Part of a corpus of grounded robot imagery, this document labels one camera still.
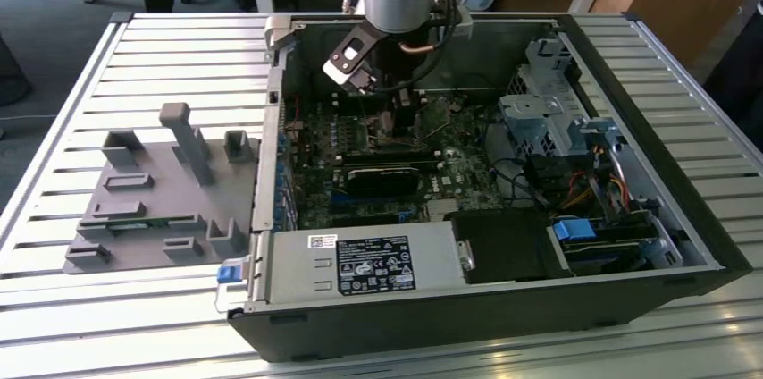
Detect thin metal locking lever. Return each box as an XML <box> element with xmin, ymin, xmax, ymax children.
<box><xmin>358</xmin><ymin>93</ymin><xmax>371</xmax><ymax>141</ymax></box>

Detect CPU socket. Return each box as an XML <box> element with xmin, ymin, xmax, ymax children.
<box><xmin>363</xmin><ymin>115</ymin><xmax>429</xmax><ymax>153</ymax></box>

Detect black RAM slot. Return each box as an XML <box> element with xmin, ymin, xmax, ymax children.
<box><xmin>342</xmin><ymin>151</ymin><xmax>437</xmax><ymax>163</ymax></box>
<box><xmin>343</xmin><ymin>158</ymin><xmax>437</xmax><ymax>171</ymax></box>

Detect silver perforated drive cage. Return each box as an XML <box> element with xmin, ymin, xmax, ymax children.
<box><xmin>498</xmin><ymin>37</ymin><xmax>601</xmax><ymax>159</ymax></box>

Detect black graphics card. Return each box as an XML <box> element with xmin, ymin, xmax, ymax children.
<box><xmin>343</xmin><ymin>165</ymin><xmax>421</xmax><ymax>198</ymax></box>

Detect green motherboard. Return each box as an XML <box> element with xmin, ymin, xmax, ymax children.
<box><xmin>279</xmin><ymin>88</ymin><xmax>509</xmax><ymax>231</ymax></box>

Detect silver chipset heatsink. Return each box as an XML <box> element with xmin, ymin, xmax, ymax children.
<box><xmin>426</xmin><ymin>198</ymin><xmax>466</xmax><ymax>222</ymax></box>

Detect person's dark legs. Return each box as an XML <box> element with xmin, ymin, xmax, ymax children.
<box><xmin>144</xmin><ymin>0</ymin><xmax>194</xmax><ymax>13</ymax></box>

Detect black plastic shroud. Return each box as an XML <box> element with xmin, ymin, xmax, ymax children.
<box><xmin>450</xmin><ymin>210</ymin><xmax>578</xmax><ymax>285</ymax></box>

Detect blue disk carrier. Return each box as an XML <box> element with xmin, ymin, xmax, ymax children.
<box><xmin>551</xmin><ymin>219</ymin><xmax>597</xmax><ymax>245</ymax></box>

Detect grey parts rack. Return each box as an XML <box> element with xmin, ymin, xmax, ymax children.
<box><xmin>62</xmin><ymin>101</ymin><xmax>264</xmax><ymax>276</ymax></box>

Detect silver power supply with label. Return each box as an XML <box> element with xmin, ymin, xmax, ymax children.
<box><xmin>252</xmin><ymin>220</ymin><xmax>470</xmax><ymax>308</ymax></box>

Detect green RAM stick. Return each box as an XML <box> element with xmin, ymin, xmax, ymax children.
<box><xmin>107</xmin><ymin>216</ymin><xmax>202</xmax><ymax>232</ymax></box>

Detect blue release latch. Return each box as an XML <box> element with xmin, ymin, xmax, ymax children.
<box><xmin>218</xmin><ymin>264</ymin><xmax>247</xmax><ymax>285</ymax></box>

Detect black open PC case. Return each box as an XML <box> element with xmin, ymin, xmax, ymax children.
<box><xmin>226</xmin><ymin>11</ymin><xmax>754</xmax><ymax>365</ymax></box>

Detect silver disk bay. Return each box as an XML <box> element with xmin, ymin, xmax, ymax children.
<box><xmin>547</xmin><ymin>208</ymin><xmax>686</xmax><ymax>274</ymax></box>

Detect black waste bin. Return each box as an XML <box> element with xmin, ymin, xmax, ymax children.
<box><xmin>0</xmin><ymin>32</ymin><xmax>32</xmax><ymax>107</ymax></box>

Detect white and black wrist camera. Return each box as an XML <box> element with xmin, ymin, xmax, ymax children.
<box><xmin>322</xmin><ymin>26</ymin><xmax>382</xmax><ymax>95</ymax></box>

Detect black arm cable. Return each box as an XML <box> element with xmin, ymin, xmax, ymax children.
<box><xmin>372</xmin><ymin>0</ymin><xmax>478</xmax><ymax>94</ymax></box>

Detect yellow red orange wire bundle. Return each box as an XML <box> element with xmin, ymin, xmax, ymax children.
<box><xmin>566</xmin><ymin>172</ymin><xmax>633</xmax><ymax>211</ymax></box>

